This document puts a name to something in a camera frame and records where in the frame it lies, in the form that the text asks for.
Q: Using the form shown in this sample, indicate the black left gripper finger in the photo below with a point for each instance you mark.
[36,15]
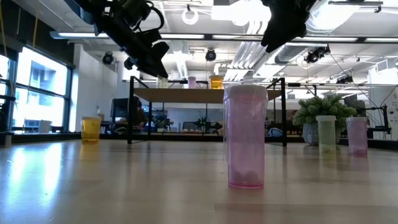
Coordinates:
[154,67]
[161,50]

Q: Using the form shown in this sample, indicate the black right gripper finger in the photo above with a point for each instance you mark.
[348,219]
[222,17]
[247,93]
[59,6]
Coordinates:
[286,31]

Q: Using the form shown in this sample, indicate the green translucent medicine bottle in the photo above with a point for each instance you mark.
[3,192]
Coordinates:
[326,137]
[162,84]

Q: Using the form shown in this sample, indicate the pink translucent medicine bottle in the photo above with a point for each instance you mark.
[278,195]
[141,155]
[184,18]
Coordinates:
[245,140]
[191,83]
[357,137]

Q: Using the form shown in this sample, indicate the wide orange medicine bottle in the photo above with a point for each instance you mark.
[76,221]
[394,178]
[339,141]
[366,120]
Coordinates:
[216,83]

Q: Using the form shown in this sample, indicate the orange medicine bottle white cap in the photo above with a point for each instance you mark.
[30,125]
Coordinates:
[90,130]

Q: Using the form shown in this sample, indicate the black background robot arm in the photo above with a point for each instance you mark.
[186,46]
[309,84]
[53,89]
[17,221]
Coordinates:
[208,126]

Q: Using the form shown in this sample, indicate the black ceiling spotlight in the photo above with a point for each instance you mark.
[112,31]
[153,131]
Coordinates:
[211,55]
[107,58]

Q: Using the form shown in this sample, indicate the black ceiling-mounted device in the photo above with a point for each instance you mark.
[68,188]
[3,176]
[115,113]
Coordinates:
[315,55]

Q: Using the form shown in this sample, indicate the person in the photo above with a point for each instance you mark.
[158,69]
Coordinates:
[141,115]

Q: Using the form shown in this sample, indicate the black computer monitor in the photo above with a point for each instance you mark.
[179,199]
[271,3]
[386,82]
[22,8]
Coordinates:
[122,110]

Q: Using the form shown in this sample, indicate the small green background plant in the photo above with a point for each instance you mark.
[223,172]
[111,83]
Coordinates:
[162,124]

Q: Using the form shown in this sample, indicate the green potted plant grey pot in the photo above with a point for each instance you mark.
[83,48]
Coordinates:
[311,109]

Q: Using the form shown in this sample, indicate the small white box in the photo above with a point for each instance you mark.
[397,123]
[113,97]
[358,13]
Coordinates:
[45,127]

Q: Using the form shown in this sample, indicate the black background robot rig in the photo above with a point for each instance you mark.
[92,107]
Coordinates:
[385,121]

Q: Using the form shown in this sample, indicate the black curved fixture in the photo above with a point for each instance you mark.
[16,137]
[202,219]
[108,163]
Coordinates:
[6,97]

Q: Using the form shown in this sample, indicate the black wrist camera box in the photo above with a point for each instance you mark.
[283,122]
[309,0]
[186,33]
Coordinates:
[138,9]

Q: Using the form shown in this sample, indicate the wooden shelf black metal frame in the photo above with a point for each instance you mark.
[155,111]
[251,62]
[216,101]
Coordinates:
[202,96]

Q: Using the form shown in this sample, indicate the black rail with light strips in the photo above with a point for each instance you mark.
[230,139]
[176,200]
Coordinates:
[348,39]

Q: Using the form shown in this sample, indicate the black ceiling bracket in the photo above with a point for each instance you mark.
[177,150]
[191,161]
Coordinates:
[354,2]

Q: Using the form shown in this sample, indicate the black aluminium table frame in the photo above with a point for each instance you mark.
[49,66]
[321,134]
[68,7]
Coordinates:
[46,137]

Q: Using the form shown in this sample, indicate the small grey post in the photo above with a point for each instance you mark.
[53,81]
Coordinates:
[7,140]

